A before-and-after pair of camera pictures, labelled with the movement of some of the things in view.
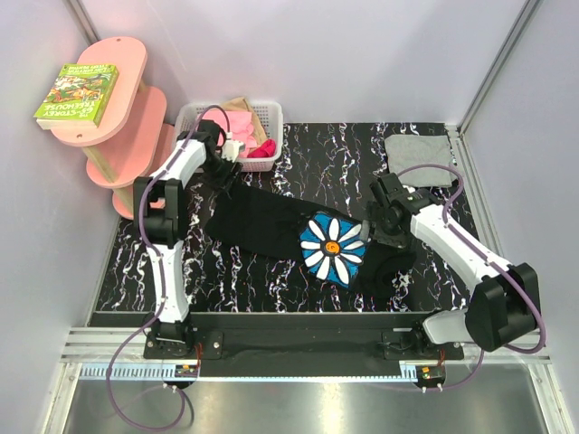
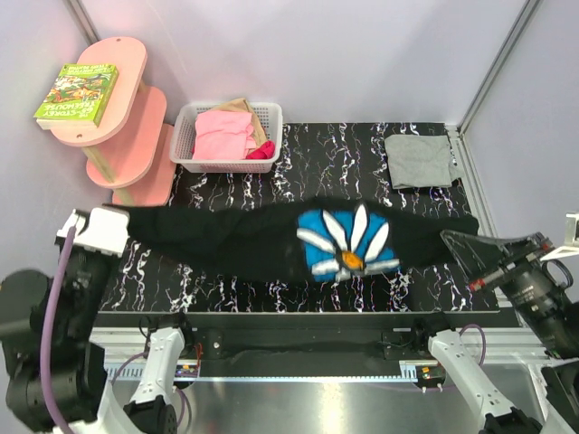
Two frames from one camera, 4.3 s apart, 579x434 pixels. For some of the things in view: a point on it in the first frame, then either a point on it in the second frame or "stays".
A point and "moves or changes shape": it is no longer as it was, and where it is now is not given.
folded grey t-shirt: x=411 y=149 stays
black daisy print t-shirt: x=323 y=242 moves or changes shape
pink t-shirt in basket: x=242 y=126 stays
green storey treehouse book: x=77 y=97 stays
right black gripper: x=375 y=214 → x=485 y=256
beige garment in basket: x=242 y=104 stays
